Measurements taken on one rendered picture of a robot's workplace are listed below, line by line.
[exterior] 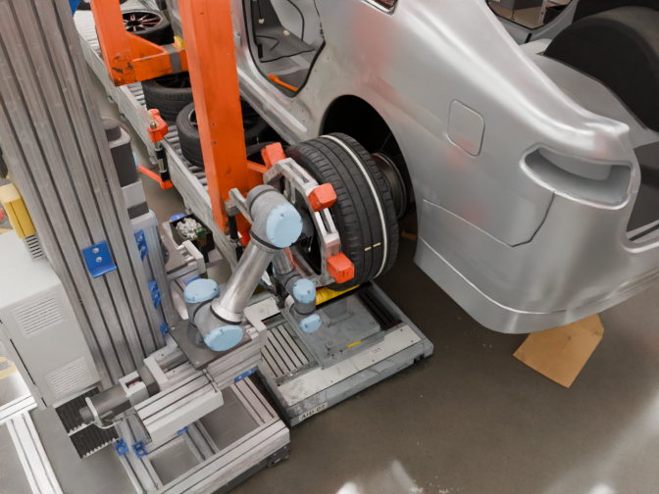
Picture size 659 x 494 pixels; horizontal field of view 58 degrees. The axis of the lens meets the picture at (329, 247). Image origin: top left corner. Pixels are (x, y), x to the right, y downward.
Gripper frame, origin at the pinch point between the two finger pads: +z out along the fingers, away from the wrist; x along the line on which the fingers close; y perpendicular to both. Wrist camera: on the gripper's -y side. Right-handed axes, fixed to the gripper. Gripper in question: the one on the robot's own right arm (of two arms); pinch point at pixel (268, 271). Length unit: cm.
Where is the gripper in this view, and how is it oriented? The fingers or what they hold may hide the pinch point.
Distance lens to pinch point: 236.1
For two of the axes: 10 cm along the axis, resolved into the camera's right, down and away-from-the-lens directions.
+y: 0.0, -7.5, -6.6
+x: -8.5, 3.4, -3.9
